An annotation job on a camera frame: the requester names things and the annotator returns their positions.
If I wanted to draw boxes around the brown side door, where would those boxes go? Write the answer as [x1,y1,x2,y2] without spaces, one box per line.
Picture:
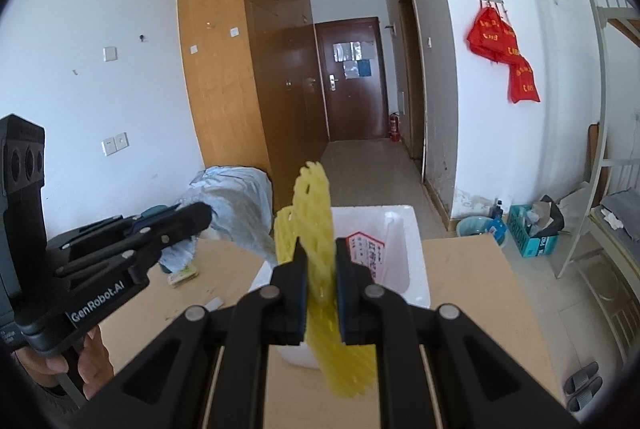
[398,0,428,182]

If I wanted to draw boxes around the teal cardboard box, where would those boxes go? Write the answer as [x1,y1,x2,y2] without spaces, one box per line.
[507,204,561,258]

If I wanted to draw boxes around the white double wall socket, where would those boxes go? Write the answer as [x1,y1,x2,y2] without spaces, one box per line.
[101,132,130,157]

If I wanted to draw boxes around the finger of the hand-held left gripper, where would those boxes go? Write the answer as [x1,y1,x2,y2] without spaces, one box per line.
[57,203,213,277]
[47,205,176,261]

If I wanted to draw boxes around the blue plastic covered bundle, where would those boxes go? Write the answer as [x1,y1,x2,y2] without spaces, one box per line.
[159,165,273,274]

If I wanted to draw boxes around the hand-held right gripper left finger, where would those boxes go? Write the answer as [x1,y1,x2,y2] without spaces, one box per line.
[70,240,307,429]

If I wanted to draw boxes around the grey bedding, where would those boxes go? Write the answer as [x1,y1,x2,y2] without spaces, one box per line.
[597,190,640,244]

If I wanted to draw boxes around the person's left hand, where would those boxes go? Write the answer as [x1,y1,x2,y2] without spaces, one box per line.
[14,326,113,389]

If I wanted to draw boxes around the papers on door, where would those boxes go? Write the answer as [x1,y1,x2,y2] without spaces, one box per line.
[332,41,372,78]

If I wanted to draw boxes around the wooden wardrobe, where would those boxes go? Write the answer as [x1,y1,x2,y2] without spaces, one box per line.
[176,0,331,212]

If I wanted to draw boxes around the blue plastic basin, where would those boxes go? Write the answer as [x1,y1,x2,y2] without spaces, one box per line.
[456,215,508,251]

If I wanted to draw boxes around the white metal bunk bed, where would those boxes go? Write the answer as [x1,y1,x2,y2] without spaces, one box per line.
[552,0,640,362]

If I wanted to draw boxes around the yellow foam fruit net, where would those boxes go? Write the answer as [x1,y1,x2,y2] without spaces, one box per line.
[274,161,376,397]

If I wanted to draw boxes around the small green packet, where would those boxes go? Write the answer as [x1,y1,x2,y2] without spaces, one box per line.
[169,265,199,288]

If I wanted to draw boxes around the red cloth bag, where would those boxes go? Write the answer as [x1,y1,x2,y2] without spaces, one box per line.
[466,5,523,62]
[507,55,542,104]

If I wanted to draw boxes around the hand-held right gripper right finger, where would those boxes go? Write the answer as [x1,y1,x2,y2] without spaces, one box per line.
[336,239,581,429]

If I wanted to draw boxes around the black bag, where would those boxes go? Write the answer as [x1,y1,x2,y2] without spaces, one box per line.
[532,195,566,237]

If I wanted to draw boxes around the brown entrance door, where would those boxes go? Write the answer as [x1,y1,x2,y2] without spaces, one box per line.
[314,17,390,142]

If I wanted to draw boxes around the grey slipper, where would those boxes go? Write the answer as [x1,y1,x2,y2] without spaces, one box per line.
[567,378,604,413]
[564,361,600,395]

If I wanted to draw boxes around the white foam box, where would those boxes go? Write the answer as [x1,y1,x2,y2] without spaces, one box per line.
[248,204,432,370]

